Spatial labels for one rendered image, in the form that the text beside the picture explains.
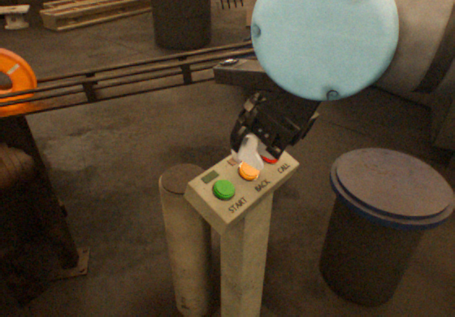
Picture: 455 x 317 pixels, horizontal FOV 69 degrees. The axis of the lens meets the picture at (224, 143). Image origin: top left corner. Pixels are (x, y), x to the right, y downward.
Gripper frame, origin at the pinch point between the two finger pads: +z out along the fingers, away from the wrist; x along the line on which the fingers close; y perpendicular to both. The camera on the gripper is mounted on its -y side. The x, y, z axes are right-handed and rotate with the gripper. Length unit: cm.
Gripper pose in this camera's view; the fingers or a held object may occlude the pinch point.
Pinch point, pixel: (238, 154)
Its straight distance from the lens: 55.5
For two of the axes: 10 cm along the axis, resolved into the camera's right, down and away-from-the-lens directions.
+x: 6.6, -4.3, 6.1
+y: 7.0, 6.3, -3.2
